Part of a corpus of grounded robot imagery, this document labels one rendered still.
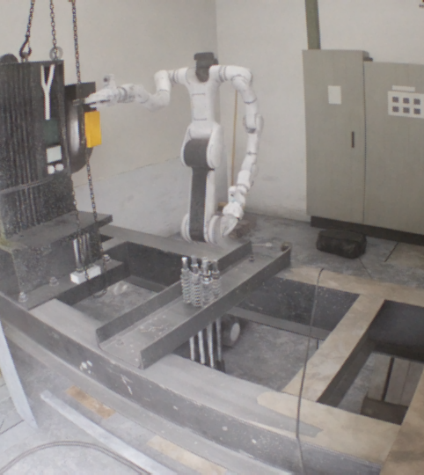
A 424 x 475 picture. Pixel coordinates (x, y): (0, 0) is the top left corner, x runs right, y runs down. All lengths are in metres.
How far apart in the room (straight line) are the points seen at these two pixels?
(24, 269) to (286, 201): 3.35
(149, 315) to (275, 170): 3.32
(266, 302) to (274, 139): 2.84
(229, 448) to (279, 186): 3.65
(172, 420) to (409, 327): 0.96
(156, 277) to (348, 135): 2.34
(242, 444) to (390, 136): 3.12
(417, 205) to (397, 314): 2.30
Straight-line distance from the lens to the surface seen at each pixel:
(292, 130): 4.48
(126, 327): 1.45
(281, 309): 1.94
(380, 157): 3.94
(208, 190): 2.41
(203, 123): 2.41
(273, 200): 4.73
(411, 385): 1.84
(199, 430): 1.36
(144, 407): 1.50
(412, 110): 3.83
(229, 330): 2.44
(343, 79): 3.99
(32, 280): 1.85
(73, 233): 1.74
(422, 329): 1.75
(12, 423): 2.20
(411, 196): 3.94
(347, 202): 4.13
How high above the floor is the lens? 1.42
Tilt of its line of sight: 19 degrees down
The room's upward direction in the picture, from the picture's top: 2 degrees counter-clockwise
